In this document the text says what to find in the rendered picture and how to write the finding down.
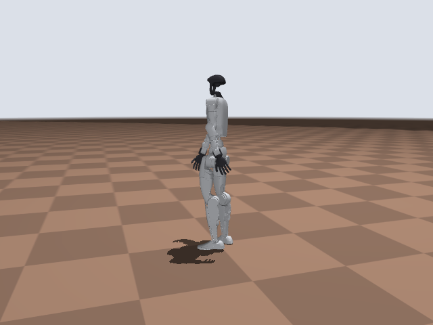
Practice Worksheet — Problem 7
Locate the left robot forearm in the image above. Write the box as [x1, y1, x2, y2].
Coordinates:
[206, 123, 220, 156]

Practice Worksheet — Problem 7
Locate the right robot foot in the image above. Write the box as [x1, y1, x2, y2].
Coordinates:
[213, 235, 233, 244]

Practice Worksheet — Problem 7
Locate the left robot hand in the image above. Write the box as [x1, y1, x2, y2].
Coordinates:
[212, 148, 231, 175]

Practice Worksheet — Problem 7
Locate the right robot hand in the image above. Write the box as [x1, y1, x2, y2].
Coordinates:
[191, 148, 206, 170]

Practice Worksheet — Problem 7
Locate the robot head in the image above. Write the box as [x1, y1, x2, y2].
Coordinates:
[207, 74, 226, 99]

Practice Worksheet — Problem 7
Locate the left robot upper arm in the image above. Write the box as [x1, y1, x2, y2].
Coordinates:
[205, 97, 218, 130]

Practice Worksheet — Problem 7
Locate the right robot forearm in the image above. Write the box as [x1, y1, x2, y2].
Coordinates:
[200, 134, 211, 154]

